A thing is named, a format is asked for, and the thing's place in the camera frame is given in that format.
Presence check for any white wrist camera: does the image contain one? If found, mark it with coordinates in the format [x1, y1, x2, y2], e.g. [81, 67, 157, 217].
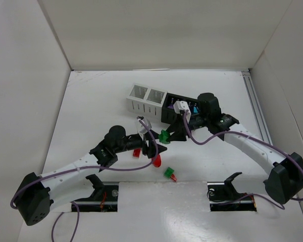
[173, 101, 191, 122]
[135, 116, 152, 139]

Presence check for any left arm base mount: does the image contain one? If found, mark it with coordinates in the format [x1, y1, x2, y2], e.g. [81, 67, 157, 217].
[74, 174, 119, 213]

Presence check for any red rectangular lego brick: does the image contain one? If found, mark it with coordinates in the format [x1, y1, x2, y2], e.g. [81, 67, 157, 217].
[132, 149, 141, 158]

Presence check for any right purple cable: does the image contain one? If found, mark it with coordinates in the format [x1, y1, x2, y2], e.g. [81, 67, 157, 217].
[183, 110, 303, 210]

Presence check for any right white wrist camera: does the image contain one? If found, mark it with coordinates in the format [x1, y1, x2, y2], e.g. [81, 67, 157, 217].
[173, 101, 191, 122]

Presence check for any green notched lego brick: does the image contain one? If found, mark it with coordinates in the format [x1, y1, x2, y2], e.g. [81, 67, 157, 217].
[158, 130, 170, 144]

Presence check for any red oval lego piece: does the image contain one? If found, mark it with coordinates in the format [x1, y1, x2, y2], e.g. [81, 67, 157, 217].
[153, 154, 162, 168]

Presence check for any small red lego piece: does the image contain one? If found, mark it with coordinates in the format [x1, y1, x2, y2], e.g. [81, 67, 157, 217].
[170, 174, 177, 182]

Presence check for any green square lego brick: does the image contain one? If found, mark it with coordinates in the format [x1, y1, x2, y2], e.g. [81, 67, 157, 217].
[164, 167, 174, 178]

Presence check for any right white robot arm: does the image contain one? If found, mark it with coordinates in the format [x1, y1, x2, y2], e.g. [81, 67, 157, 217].
[159, 93, 303, 205]

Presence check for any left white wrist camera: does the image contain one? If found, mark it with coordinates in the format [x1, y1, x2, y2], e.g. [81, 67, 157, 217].
[135, 116, 152, 139]

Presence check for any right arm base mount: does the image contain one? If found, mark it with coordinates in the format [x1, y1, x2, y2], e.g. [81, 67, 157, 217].
[207, 172, 257, 212]

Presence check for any black double container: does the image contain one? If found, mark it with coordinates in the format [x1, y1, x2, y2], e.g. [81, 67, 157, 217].
[161, 93, 199, 125]

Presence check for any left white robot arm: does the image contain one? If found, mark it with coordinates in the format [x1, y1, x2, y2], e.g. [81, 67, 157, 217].
[11, 126, 167, 226]

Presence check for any white double container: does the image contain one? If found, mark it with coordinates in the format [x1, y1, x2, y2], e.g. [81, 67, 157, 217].
[126, 83, 168, 120]

